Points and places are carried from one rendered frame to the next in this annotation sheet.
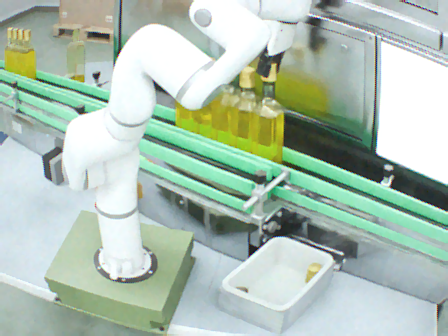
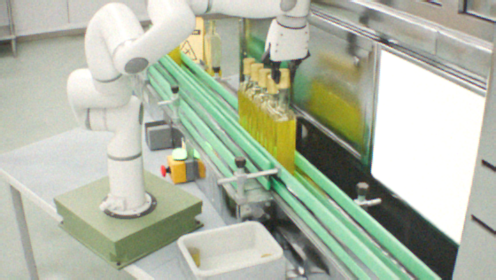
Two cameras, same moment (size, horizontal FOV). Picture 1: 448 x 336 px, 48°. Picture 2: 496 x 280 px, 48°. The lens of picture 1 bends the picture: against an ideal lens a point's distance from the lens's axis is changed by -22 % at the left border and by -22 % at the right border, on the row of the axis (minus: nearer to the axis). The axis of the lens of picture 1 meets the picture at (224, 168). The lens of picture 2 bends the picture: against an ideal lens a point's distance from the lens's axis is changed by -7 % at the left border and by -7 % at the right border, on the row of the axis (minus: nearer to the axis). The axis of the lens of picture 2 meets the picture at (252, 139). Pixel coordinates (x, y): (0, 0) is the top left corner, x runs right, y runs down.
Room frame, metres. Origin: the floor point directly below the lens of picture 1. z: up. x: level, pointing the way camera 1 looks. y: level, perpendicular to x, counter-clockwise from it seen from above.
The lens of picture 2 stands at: (0.01, -0.77, 1.64)
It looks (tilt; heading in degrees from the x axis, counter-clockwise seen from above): 24 degrees down; 31
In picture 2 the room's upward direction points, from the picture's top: straight up
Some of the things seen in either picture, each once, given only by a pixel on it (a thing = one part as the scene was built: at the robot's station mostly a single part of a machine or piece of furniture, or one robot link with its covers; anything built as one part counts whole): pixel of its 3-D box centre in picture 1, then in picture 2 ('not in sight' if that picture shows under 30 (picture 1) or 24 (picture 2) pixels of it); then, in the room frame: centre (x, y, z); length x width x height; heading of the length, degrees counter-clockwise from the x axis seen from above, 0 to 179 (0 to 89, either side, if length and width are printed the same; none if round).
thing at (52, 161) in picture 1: (56, 166); (157, 135); (1.51, 0.52, 0.79); 0.08 x 0.08 x 0.08; 53
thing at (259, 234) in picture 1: (267, 225); (255, 210); (1.16, -0.10, 0.85); 0.09 x 0.04 x 0.07; 143
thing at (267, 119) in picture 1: (267, 142); (282, 144); (1.29, -0.10, 0.99); 0.06 x 0.06 x 0.21; 54
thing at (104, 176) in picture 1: (109, 172); (119, 124); (1.02, 0.22, 1.08); 0.13 x 0.10 x 0.16; 120
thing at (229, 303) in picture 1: (285, 280); (240, 260); (1.02, -0.14, 0.79); 0.27 x 0.17 x 0.08; 143
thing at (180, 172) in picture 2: not in sight; (179, 168); (1.35, 0.30, 0.79); 0.07 x 0.07 x 0.07; 53
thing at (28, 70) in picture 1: (28, 60); (172, 40); (1.95, 0.78, 1.02); 0.06 x 0.06 x 0.28; 53
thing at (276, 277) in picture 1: (278, 284); (229, 260); (1.00, -0.12, 0.80); 0.22 x 0.17 x 0.09; 143
